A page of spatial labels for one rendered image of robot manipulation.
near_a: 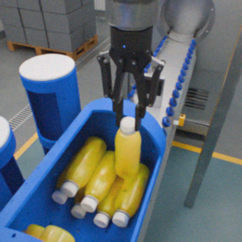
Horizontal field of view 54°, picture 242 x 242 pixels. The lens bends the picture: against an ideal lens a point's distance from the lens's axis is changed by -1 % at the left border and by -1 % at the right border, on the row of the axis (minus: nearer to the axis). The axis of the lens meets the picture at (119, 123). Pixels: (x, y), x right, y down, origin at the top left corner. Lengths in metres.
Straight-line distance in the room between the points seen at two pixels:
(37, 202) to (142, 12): 0.51
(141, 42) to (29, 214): 0.48
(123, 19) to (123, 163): 0.36
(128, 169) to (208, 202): 1.41
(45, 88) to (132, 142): 0.73
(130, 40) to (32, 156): 1.96
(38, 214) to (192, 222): 1.35
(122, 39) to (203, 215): 1.64
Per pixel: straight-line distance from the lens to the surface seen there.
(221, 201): 2.03
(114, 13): 0.41
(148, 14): 0.41
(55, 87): 1.22
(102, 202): 0.69
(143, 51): 0.45
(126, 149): 0.58
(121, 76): 0.48
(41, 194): 0.69
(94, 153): 0.66
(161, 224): 1.82
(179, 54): 1.69
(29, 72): 1.28
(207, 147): 1.44
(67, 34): 3.56
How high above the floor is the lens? 1.61
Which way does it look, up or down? 41 degrees down
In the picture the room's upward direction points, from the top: straight up
